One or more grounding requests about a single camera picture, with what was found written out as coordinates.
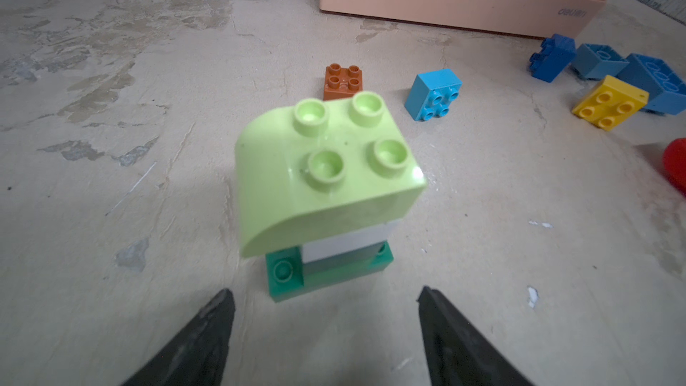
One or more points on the long blue lego brick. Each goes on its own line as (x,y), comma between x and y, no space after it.
(666,89)

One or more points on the brown square lego brick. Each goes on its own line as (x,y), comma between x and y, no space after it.
(342,82)

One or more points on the dark blue lego brick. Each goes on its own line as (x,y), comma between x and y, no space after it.
(556,54)

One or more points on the medium blue square lego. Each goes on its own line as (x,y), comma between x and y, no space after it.
(595,62)

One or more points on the lime green lego brick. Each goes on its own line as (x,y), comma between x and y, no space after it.
(320,169)

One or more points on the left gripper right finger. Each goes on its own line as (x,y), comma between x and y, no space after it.
(456,352)

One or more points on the light blue lego brick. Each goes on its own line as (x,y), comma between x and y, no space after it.
(432,94)

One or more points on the red lego brick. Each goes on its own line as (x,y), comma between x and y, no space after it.
(674,162)

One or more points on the yellow lego brick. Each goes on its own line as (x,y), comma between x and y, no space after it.
(610,103)

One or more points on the cream square lego brick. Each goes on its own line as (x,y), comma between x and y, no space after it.
(346,248)

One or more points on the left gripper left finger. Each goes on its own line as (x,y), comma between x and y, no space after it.
(197,354)

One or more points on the long green lego brick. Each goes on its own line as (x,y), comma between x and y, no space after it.
(287,277)

